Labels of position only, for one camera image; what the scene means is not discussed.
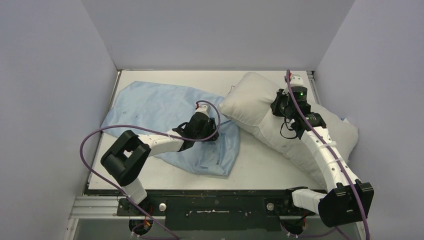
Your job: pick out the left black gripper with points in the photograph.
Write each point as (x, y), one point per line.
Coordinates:
(211, 128)

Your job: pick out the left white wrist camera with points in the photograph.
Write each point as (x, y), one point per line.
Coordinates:
(203, 108)

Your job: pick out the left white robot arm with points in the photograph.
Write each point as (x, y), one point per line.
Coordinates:
(126, 157)

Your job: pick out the white pillow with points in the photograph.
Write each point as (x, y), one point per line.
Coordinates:
(248, 105)

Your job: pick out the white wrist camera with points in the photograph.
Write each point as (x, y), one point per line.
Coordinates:
(203, 108)
(295, 80)

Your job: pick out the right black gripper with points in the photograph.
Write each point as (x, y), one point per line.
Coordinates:
(278, 106)

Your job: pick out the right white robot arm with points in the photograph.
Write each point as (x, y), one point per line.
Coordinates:
(348, 199)

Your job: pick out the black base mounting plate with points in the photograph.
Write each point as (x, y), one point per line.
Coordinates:
(224, 210)

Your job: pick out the light blue pillowcase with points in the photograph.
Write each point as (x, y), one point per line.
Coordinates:
(160, 107)

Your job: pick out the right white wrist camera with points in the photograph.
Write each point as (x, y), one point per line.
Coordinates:
(295, 80)

